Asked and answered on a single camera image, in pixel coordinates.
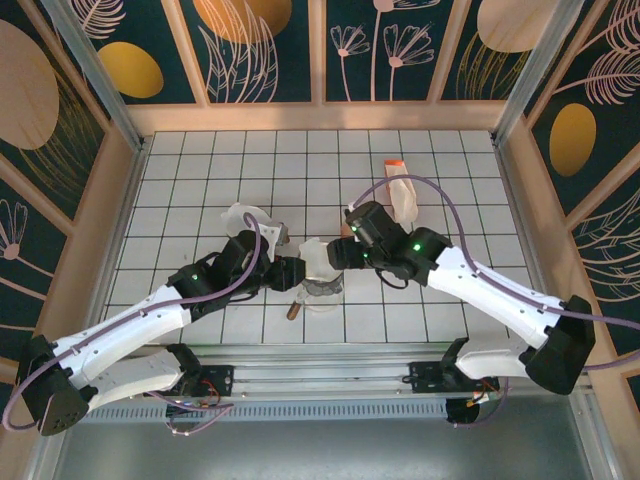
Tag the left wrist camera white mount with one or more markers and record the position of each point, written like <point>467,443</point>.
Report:
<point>270,240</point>

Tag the aluminium corner post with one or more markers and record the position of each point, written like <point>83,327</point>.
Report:
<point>95,75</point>
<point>537,70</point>

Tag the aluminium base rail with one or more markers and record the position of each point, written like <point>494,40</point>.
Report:
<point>325,372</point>

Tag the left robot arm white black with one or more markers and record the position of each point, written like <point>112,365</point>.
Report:
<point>115,330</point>

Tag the grey metal sheet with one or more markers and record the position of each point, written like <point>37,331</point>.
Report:
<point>325,450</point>

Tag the white paper coffee filter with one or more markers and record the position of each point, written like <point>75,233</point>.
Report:
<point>315,260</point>
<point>237,217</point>

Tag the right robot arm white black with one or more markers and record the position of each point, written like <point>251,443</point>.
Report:
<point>500,295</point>

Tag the orange-topped filter holder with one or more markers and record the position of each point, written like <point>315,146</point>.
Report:
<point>393,163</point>

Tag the aluminium side rail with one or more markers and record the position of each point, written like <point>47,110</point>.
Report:
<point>513,200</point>
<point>129,200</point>

